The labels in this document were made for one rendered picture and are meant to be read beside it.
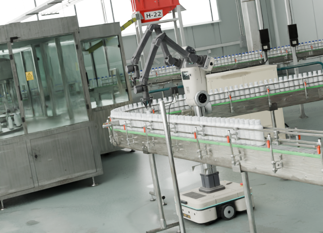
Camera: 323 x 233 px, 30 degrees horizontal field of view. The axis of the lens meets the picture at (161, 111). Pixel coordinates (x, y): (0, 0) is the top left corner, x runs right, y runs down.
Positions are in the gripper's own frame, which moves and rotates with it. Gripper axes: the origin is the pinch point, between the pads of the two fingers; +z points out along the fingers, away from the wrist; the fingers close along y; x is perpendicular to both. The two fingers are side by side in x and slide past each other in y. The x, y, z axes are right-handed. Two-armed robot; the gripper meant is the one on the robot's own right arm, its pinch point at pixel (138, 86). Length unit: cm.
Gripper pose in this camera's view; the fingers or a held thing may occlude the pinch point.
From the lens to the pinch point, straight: 585.3
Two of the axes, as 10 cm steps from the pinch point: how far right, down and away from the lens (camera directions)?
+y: -8.8, 1.8, -4.4
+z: 1.5, 9.8, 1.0
